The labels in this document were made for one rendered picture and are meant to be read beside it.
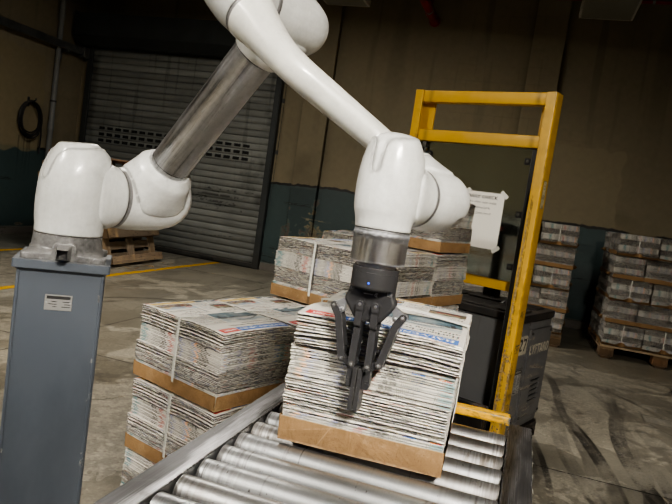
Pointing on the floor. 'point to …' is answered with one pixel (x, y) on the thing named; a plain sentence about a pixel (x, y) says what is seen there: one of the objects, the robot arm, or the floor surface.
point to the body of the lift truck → (478, 386)
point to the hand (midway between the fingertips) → (357, 387)
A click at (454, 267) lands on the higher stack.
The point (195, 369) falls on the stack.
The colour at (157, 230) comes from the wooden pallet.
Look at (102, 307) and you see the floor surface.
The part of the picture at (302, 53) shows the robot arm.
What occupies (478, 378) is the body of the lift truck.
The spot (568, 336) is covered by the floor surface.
